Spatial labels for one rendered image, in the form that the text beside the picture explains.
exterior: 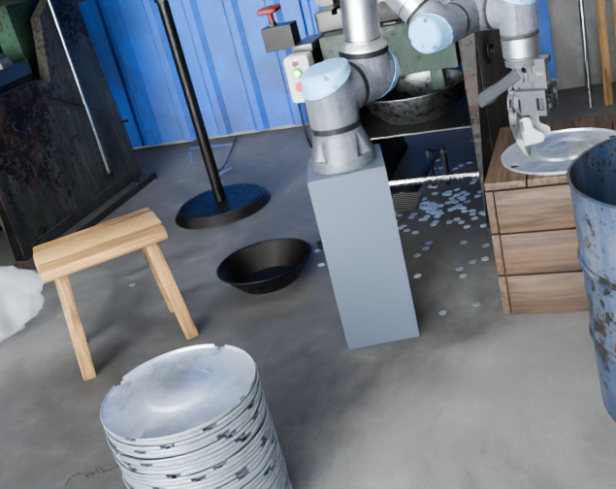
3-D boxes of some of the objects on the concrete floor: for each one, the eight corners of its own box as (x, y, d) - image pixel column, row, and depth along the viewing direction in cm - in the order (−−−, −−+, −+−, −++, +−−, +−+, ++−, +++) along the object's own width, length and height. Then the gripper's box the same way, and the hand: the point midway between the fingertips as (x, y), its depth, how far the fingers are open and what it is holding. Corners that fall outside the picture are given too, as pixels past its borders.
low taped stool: (82, 384, 216) (37, 274, 203) (72, 348, 237) (30, 246, 224) (202, 336, 225) (166, 227, 212) (181, 305, 246) (147, 205, 233)
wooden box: (673, 307, 183) (664, 165, 170) (503, 314, 197) (483, 183, 184) (660, 231, 217) (651, 108, 204) (515, 243, 231) (499, 127, 217)
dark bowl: (299, 302, 229) (293, 280, 227) (207, 307, 240) (200, 286, 238) (329, 253, 255) (324, 234, 252) (243, 260, 266) (238, 242, 263)
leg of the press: (525, 234, 235) (480, -91, 200) (485, 237, 240) (435, -81, 205) (542, 131, 313) (512, -116, 278) (512, 135, 317) (479, -108, 282)
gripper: (538, 61, 156) (550, 163, 164) (554, 48, 162) (565, 146, 171) (497, 64, 161) (510, 163, 169) (514, 51, 167) (526, 147, 176)
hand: (524, 149), depth 171 cm, fingers closed
